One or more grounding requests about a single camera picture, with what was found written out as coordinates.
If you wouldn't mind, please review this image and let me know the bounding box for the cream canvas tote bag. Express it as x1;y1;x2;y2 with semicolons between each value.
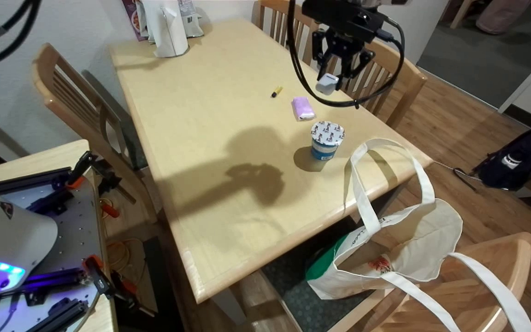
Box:
307;139;531;332

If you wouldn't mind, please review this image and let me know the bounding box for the light wooden slat-back chair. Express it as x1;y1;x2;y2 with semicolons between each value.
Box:
322;30;430;130
32;43;161;220
252;0;323;67
327;231;531;332

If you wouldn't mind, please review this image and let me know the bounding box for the foil-lidded yoghurt container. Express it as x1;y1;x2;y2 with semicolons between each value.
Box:
311;121;347;165

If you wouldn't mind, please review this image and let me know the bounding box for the red white package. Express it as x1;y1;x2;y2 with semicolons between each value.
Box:
121;0;152;45

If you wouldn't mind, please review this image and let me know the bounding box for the purple rectangular block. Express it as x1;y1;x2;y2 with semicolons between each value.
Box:
290;97;318;122

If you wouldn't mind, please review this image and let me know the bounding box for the black orange clamp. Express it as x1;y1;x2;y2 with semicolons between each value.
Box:
69;152;124;222
82;253;159;320

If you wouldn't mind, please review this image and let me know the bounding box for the dark grey rug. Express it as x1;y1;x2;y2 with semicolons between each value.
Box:
259;242;373;332

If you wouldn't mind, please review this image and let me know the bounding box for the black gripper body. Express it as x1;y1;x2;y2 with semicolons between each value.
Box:
314;12;381;62

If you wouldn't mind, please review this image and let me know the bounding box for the black backpack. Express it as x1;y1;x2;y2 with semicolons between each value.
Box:
471;117;531;194

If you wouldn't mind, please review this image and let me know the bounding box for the white pitcher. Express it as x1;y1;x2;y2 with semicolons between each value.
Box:
146;0;193;62

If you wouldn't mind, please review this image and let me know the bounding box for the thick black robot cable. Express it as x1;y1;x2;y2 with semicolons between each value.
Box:
287;0;408;111

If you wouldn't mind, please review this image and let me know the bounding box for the robot mounting platform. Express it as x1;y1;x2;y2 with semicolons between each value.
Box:
0;139;119;332

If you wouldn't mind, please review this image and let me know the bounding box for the pink fabric item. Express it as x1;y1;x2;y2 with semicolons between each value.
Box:
475;0;531;38

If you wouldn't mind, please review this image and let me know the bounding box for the green item in bag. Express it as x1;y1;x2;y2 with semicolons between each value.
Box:
305;246;344;283

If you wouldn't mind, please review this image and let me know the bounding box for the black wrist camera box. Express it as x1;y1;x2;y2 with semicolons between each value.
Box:
301;0;386;30

